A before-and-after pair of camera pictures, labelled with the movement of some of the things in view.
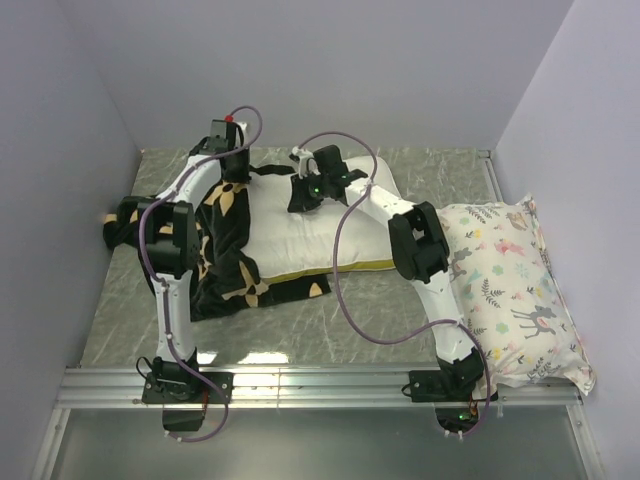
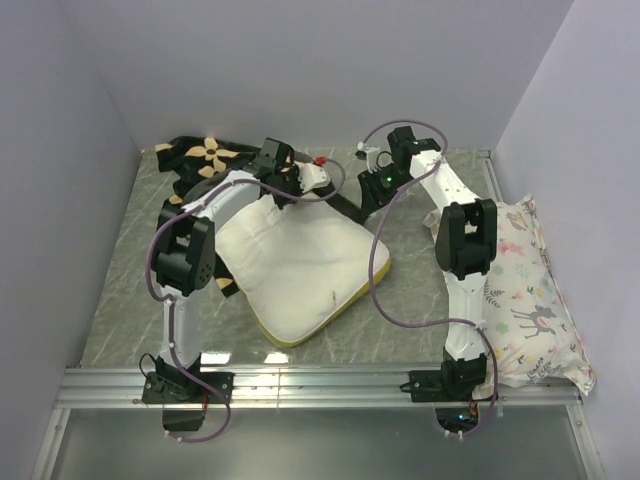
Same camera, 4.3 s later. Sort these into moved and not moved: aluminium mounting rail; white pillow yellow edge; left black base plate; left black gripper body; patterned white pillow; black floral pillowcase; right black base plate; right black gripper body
Moved: white pillow yellow edge; left black gripper body; right black gripper body; black floral pillowcase
Not moved: right black base plate; aluminium mounting rail; patterned white pillow; left black base plate
